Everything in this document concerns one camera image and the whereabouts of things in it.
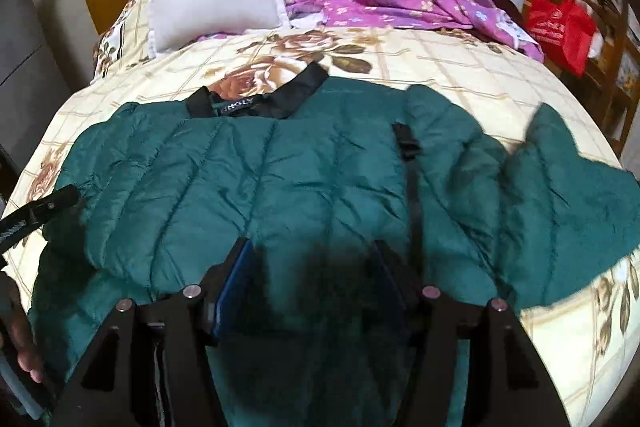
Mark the grey cabinet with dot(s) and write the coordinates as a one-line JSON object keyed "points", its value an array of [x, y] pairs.
{"points": [[30, 57]]}

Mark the bed with floral sheet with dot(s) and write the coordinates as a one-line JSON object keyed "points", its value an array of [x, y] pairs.
{"points": [[440, 62]]}

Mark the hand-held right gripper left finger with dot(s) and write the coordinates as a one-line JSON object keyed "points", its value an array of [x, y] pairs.
{"points": [[234, 279]]}

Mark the person's left hand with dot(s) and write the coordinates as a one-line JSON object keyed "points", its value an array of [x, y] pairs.
{"points": [[26, 347]]}

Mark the wooden shelf rack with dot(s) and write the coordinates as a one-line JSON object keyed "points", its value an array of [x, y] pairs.
{"points": [[620, 57]]}

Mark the red shopping bag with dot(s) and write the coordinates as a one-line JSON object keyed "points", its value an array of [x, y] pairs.
{"points": [[560, 29]]}

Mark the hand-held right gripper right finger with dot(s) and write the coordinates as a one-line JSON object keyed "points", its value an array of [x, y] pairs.
{"points": [[389, 279]]}

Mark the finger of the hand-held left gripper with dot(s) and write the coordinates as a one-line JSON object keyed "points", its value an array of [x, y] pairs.
{"points": [[37, 214]]}

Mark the green puffer jacket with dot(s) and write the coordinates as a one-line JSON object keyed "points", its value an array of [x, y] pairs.
{"points": [[280, 177]]}

